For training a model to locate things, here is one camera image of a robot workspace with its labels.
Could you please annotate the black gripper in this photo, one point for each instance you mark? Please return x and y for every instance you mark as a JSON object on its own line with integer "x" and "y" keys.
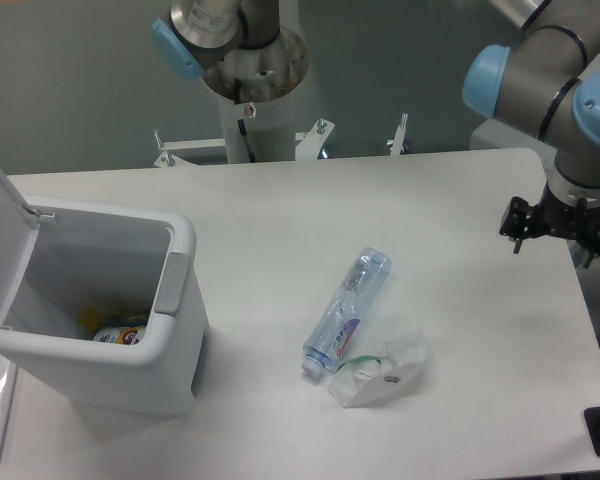
{"x": 552, "y": 217}

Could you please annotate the clear plastic packaging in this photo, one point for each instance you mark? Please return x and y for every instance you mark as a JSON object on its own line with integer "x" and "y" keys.
{"x": 372, "y": 380}

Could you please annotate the clear plastic water bottle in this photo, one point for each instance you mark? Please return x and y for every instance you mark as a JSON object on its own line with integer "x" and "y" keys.
{"x": 325, "y": 347}

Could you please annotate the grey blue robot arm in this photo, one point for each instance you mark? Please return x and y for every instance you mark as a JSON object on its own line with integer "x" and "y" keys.
{"x": 539, "y": 88}

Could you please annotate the white red can in bin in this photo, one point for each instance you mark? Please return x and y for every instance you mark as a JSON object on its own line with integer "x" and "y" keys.
{"x": 128, "y": 335}

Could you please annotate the white trash can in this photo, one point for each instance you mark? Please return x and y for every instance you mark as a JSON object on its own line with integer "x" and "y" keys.
{"x": 136, "y": 266}

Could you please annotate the white trash can lid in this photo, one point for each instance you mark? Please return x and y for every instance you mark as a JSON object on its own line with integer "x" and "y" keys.
{"x": 20, "y": 225}

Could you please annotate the yellow wrapper in bin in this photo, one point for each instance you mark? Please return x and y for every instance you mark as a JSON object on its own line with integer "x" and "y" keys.
{"x": 92, "y": 319}

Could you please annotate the white metal base frame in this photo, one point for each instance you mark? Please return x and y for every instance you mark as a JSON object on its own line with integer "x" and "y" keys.
{"x": 248, "y": 146}

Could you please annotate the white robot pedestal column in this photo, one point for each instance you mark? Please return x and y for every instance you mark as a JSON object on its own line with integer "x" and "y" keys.
{"x": 259, "y": 86}

